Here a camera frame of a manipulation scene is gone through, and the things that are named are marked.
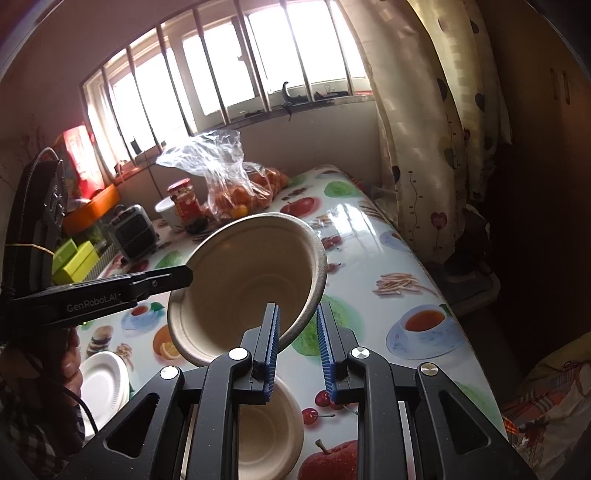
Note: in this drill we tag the barred window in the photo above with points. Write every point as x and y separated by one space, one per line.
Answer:
277 46

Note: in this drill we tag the beige paper bowl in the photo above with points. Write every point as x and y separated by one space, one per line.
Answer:
272 434
240 286

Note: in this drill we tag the red labelled jar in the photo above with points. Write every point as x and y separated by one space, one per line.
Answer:
187 203

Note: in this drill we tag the small grey heater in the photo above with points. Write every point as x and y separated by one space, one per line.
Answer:
134 233

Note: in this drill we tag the dark chair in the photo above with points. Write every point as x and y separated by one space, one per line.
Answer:
471 258

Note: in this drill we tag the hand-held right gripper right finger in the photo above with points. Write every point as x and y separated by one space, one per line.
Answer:
325 355

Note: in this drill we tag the pile of oranges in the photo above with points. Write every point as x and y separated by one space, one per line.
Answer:
240 210

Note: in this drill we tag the heart patterned curtain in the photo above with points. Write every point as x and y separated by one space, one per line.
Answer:
415 115

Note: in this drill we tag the bright green box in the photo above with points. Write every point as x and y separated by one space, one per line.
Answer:
78 267

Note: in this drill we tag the dark wooden wardrobe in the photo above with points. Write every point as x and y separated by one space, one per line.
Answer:
554 184

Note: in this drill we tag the clear plastic bag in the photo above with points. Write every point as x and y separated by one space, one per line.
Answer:
207 157

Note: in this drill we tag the food printed tablecloth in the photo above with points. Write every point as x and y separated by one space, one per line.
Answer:
369 240

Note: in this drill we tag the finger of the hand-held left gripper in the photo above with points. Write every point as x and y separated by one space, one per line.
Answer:
171 279

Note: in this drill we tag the white paper cup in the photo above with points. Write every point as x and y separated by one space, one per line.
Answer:
167 213

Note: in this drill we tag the striped grey box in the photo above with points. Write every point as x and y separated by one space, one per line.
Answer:
105 261

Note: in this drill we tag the patterned blanket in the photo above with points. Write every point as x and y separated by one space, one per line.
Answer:
554 415

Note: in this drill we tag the dark green box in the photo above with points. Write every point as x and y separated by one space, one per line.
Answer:
64 251

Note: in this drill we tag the red printed package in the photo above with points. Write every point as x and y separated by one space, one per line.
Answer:
81 157

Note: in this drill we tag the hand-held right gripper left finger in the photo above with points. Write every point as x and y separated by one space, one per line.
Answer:
272 350

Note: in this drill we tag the person's left hand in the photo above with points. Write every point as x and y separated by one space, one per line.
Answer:
74 364

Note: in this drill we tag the orange plastic tray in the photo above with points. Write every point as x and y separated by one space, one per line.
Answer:
97 207

